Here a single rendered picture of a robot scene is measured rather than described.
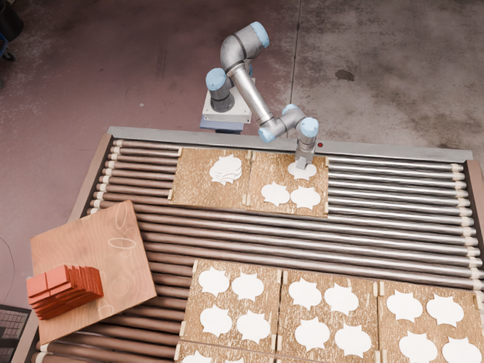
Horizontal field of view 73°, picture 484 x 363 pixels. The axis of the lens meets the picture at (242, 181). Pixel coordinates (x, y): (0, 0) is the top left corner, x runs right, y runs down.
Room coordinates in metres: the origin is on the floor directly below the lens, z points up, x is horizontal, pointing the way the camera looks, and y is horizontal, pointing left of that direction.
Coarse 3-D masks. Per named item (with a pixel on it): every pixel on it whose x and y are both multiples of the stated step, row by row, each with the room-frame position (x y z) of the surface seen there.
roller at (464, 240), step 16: (144, 208) 0.76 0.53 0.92; (160, 208) 0.74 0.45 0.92; (176, 208) 0.73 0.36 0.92; (272, 224) 0.56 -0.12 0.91; (288, 224) 0.55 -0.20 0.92; (304, 224) 0.53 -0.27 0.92; (320, 224) 0.52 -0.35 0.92; (336, 224) 0.51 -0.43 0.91; (416, 240) 0.37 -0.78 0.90; (432, 240) 0.36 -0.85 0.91; (448, 240) 0.34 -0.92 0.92; (464, 240) 0.33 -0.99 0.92
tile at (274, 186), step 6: (264, 186) 0.76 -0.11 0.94; (270, 186) 0.76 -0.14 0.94; (276, 186) 0.75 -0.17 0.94; (264, 192) 0.73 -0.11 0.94; (270, 192) 0.72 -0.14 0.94; (276, 192) 0.72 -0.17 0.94; (282, 192) 0.71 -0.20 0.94; (270, 198) 0.69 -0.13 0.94; (276, 198) 0.68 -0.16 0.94; (282, 198) 0.68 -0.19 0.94; (288, 198) 0.67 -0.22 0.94; (276, 204) 0.65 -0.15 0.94
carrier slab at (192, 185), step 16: (192, 160) 1.00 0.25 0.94; (208, 160) 0.98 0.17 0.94; (240, 160) 0.95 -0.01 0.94; (176, 176) 0.91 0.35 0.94; (192, 176) 0.89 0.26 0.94; (208, 176) 0.88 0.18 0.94; (176, 192) 0.81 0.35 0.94; (192, 192) 0.80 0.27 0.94; (208, 192) 0.78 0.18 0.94; (224, 192) 0.77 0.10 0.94; (240, 192) 0.75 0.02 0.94; (240, 208) 0.67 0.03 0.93
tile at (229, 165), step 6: (228, 156) 0.96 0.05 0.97; (216, 162) 0.94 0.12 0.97; (222, 162) 0.93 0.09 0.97; (228, 162) 0.93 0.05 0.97; (234, 162) 0.92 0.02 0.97; (240, 162) 0.92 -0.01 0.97; (216, 168) 0.90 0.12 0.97; (222, 168) 0.90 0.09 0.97; (228, 168) 0.89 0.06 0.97; (234, 168) 0.89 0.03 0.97; (222, 174) 0.86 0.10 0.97
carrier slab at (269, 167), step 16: (256, 160) 0.93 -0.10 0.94; (272, 160) 0.92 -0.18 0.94; (288, 160) 0.90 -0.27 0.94; (320, 160) 0.87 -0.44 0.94; (256, 176) 0.83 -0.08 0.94; (272, 176) 0.82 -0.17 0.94; (288, 176) 0.80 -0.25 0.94; (320, 176) 0.77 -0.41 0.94; (256, 192) 0.74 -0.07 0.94; (288, 192) 0.71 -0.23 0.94; (320, 192) 0.68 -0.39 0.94; (256, 208) 0.65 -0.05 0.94; (272, 208) 0.64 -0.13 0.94; (288, 208) 0.62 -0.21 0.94; (304, 208) 0.61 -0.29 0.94; (320, 208) 0.59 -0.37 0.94
